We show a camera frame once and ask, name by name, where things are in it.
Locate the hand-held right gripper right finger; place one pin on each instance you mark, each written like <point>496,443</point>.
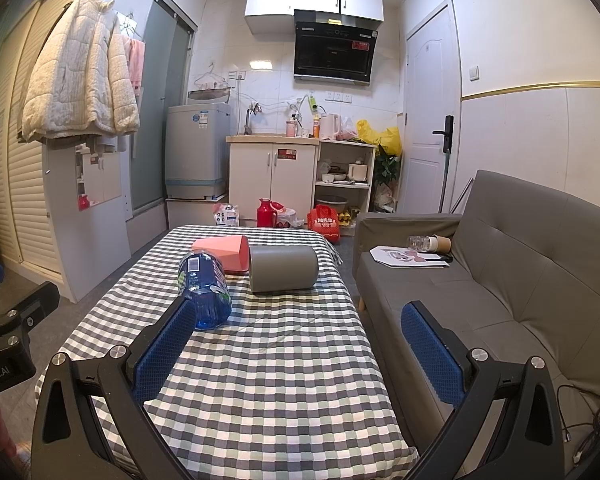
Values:
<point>430,350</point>

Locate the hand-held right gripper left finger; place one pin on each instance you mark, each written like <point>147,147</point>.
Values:
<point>166,345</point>

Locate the grey cup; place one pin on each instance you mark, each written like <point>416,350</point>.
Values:
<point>285,269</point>

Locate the brown paper cup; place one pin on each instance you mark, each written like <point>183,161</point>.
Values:
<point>441,243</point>

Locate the blue plastic bottle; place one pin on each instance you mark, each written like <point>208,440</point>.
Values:
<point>205,290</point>

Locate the printed paper sheet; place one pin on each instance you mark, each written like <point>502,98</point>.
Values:
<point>400,259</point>

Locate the grey sofa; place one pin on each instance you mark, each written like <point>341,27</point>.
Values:
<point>505,280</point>

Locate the pink box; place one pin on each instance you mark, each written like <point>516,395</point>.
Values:
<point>220,252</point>

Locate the clear plastic bottle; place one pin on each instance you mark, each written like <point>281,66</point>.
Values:
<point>417,243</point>

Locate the checked tablecloth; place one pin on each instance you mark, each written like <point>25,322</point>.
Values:
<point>280,370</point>

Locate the white louvred wardrobe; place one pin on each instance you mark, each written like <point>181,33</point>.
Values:
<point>10,160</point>

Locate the white printed package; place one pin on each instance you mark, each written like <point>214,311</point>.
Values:
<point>226,215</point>

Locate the red plastic bag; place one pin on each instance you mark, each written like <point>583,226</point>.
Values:
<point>326,225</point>

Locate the red thermos jug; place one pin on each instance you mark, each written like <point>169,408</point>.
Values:
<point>266,214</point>

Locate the white open shelf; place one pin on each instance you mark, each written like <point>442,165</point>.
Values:
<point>367,195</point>

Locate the grey basin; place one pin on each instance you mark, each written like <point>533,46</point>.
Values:
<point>333,202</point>

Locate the green potted plant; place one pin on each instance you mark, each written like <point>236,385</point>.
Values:
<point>387,172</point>

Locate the grey washing machine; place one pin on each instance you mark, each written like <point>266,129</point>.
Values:
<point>197,150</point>

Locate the white sink cabinet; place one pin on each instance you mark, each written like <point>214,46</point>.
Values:
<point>270,175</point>

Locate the yellow plastic bag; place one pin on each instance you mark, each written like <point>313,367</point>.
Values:
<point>380,137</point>

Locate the white quilted jacket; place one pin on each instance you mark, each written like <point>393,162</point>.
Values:
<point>77,75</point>

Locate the frosted glass door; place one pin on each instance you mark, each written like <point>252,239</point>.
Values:
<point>162,110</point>

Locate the white door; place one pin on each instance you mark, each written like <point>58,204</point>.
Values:
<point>430,110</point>

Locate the metal faucet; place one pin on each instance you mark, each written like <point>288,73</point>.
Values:
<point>250,120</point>

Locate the white electric kettle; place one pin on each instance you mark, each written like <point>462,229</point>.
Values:
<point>329,127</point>

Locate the pink soap bottle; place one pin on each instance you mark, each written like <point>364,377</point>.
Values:
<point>292,127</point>

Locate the pink towel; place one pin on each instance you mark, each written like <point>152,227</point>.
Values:
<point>136,62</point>

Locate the black range hood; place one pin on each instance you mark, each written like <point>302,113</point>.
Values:
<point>332,52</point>

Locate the white wall socket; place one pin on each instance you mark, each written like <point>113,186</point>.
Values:
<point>340,97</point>

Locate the white light switch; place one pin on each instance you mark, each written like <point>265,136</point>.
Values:
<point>474,73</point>

